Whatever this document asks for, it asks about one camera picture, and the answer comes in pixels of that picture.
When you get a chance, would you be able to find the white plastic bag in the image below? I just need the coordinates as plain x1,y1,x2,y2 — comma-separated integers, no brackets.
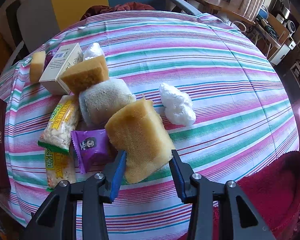
159,83,196,126

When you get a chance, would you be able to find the small yellow sponge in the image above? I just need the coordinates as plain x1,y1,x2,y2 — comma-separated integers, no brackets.
30,51,46,84

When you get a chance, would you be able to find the white cardboard box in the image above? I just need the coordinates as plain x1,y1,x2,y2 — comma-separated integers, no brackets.
39,43,83,95

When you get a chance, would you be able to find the purple snack packet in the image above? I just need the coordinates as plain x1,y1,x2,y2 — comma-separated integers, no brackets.
44,47,59,68
71,129,114,174

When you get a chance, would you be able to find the dark red blanket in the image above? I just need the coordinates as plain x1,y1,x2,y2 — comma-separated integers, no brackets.
190,96,300,239

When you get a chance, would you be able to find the lower rice cracker packet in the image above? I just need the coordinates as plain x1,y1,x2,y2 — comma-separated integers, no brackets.
45,149,76,190

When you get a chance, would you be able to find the rice cracker packet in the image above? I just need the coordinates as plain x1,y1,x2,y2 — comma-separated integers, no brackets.
38,95,80,155
45,149,76,190

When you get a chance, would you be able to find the upper rice cracker packet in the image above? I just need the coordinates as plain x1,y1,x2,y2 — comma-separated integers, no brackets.
38,95,80,155

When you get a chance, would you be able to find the grey knitted cloth roll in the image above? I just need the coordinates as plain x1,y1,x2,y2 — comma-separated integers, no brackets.
78,79,136,126

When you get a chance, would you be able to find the small white plastic wad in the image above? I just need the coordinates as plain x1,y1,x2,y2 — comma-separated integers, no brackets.
83,42,104,61

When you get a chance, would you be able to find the grey yellow blue chair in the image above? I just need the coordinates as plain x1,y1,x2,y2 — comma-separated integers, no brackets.
5,0,203,63

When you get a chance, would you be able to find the dark red clothing on chair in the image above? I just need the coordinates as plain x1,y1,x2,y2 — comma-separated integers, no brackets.
80,2,155,21

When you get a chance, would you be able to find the wooden desk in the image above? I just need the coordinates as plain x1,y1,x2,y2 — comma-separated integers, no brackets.
195,0,255,25

